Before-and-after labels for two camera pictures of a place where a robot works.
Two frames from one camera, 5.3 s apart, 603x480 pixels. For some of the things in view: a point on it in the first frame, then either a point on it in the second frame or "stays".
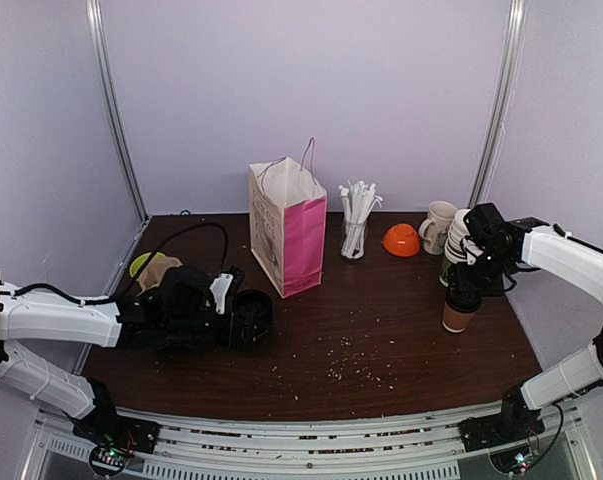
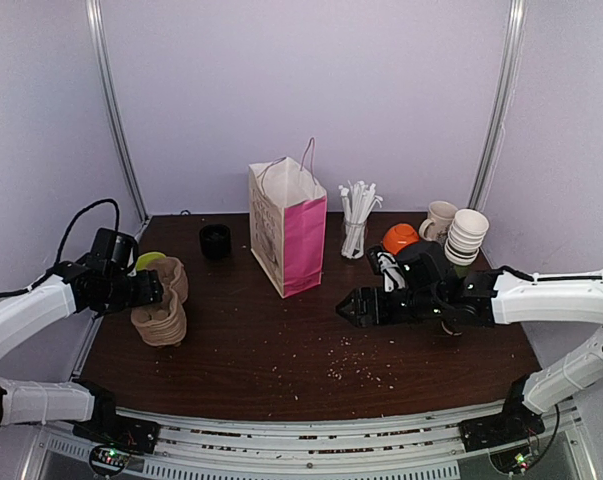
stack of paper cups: [453, 250] stays
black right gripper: [462, 288] to [372, 306]
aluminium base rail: [411, 448] stays
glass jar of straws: [358, 202] stays
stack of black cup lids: [251, 320] to [215, 242]
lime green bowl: [140, 260] stays
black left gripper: [223, 341] to [149, 291]
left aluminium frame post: [112, 103] stays
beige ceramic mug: [434, 229] stays
